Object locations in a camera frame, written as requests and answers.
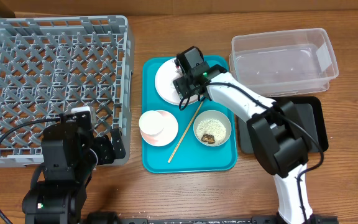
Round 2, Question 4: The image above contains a white paper cup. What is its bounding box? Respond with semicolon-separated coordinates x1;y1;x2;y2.
139;110;164;136

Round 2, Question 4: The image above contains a white rice pile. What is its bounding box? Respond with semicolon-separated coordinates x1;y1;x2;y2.
196;119;226;142

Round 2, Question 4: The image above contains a grey bowl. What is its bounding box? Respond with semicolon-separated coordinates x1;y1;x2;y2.
193;110;232;147

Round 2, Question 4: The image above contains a brown food scrap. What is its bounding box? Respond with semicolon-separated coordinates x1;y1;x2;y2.
201;134;216;144

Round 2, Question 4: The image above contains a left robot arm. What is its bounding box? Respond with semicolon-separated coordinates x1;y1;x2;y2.
22;106;126;223

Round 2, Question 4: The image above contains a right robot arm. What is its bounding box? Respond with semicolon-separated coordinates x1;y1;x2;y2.
173;46;320;223

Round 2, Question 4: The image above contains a grey dishwasher rack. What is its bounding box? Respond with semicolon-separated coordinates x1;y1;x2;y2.
0;16;135;167

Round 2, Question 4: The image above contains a large white plate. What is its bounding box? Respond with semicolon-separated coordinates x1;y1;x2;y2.
155;58;182;106

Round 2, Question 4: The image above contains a wooden chopstick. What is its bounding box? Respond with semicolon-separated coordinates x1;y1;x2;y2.
167;101;204;163

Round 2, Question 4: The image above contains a small pink plate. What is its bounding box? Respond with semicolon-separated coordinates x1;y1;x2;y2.
140;110;178;147

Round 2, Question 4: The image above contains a clear plastic bin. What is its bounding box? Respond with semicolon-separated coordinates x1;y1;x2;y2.
229;28;339;97

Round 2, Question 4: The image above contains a teal plastic tray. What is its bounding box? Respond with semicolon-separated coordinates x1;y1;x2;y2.
142;57;237;174

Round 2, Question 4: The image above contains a black tray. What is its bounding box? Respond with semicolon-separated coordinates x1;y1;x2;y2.
237;96;329;154

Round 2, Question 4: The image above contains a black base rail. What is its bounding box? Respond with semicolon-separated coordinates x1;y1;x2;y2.
85;211;339;224

